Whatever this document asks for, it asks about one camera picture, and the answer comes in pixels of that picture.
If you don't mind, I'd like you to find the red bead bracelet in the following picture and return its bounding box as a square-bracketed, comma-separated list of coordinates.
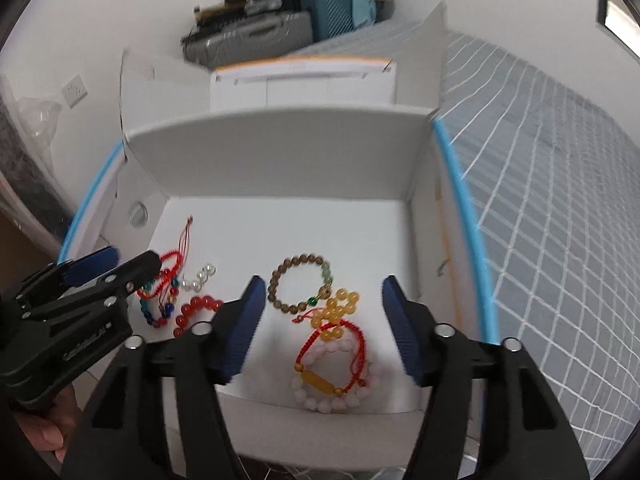
[172, 295, 225, 340]

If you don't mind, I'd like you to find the person's left hand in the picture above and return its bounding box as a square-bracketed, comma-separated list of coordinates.
[12, 384, 84, 464]

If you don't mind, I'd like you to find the multicolour glass bead bracelet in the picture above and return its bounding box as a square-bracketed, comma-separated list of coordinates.
[135, 280, 181, 331]

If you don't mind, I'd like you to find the white wall socket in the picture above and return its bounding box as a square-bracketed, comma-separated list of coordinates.
[62, 74, 89, 109]

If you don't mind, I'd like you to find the window frame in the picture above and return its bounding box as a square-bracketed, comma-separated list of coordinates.
[597, 0, 640, 57]

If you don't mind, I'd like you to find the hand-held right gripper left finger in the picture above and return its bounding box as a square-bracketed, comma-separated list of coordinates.
[60, 275, 266, 480]

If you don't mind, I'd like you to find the grey suitcase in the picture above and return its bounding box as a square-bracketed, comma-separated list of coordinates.
[181, 9, 314, 69]

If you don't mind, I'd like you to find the thin red string bracelet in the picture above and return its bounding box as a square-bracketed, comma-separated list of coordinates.
[145, 215, 196, 294]

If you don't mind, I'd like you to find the red string bracelet amber tube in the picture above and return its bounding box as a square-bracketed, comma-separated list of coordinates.
[292, 310, 374, 401]

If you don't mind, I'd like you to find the brown wooden bead bracelet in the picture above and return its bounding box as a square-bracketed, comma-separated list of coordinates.
[267, 252, 334, 317]

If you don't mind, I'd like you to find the teal cloth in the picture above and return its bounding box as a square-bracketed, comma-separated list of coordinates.
[350, 0, 377, 27]

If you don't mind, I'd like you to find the grey checked bed sheet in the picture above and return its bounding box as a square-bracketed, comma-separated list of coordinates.
[280, 17, 640, 462]

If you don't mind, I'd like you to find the blue yellow cardboard box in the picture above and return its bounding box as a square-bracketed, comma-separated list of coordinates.
[57, 2, 501, 472]

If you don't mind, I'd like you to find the yellow bead bracelet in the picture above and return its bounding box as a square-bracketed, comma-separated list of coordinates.
[309, 288, 361, 344]

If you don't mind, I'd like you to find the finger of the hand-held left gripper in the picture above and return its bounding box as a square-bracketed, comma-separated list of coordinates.
[12, 246, 120, 307]
[24, 251, 163, 324]

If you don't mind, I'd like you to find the clear plastic bag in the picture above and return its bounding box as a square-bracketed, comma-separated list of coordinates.
[17, 97, 62, 172]

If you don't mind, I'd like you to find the white pearl bracelet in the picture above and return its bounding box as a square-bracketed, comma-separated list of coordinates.
[179, 262, 217, 292]

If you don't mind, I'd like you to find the pale pink bead bracelet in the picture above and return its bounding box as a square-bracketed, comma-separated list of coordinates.
[289, 340, 384, 414]

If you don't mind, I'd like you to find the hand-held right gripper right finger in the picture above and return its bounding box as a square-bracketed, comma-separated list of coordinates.
[381, 274, 591, 480]

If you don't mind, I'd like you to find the dark grey fabric roll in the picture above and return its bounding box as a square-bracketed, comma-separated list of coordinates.
[0, 75, 72, 257]

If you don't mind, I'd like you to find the teal suitcase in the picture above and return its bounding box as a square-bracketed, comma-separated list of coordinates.
[299, 0, 377, 44]

